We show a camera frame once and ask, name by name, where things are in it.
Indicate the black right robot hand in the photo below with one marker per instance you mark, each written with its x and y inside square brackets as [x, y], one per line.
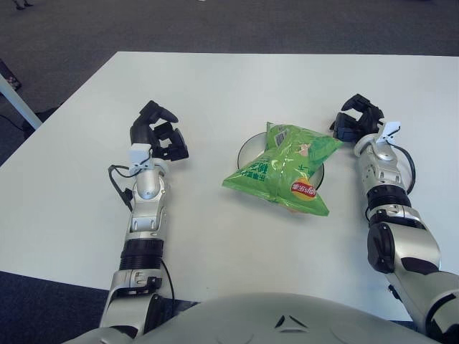
[346, 127]

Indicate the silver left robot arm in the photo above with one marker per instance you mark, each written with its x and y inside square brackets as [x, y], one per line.
[147, 186]

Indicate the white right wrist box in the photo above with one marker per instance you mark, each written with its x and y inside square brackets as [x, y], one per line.
[389, 129]

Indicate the white table leg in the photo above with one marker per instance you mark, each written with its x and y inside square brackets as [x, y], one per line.
[18, 104]

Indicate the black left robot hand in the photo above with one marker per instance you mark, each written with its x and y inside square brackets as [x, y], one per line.
[140, 132]

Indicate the green snack chip bag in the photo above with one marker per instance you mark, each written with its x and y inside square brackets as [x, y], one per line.
[279, 161]

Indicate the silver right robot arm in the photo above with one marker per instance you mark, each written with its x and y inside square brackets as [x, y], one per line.
[383, 172]

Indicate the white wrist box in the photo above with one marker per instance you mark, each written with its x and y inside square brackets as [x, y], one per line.
[389, 129]
[138, 154]

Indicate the white plate black rim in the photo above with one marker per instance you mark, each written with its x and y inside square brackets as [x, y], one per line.
[251, 150]

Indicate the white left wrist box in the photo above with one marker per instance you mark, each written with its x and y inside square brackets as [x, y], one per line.
[138, 154]

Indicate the grey robot torso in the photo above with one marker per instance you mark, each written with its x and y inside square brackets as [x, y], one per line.
[251, 322]

